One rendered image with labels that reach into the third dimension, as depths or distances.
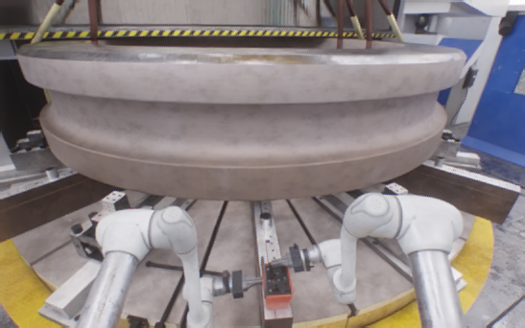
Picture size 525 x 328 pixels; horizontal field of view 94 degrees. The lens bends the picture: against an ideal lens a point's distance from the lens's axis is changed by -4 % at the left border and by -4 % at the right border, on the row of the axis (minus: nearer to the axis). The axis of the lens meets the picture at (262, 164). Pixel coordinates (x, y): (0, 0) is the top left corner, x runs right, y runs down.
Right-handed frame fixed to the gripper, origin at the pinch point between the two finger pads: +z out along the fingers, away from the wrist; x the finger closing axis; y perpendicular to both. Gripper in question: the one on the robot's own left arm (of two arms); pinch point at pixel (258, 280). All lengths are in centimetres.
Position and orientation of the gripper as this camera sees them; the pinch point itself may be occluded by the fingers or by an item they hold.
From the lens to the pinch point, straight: 142.7
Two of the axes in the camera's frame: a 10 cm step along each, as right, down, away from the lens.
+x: 0.9, 4.6, -8.8
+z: 9.9, -1.3, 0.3
